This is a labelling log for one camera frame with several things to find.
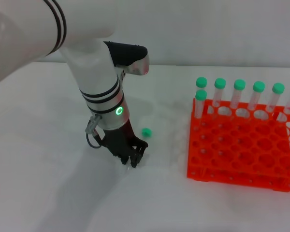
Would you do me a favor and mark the silver black wrist camera box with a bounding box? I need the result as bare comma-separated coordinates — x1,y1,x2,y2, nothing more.
103,41,150,76

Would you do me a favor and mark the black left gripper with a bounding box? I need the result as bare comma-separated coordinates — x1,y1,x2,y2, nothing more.
96,119,149,169

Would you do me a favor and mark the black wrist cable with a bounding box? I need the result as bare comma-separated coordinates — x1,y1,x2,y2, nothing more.
85,114,105,149

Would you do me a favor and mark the orange test tube rack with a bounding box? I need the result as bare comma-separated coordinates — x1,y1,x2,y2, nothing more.
186,98,290,193

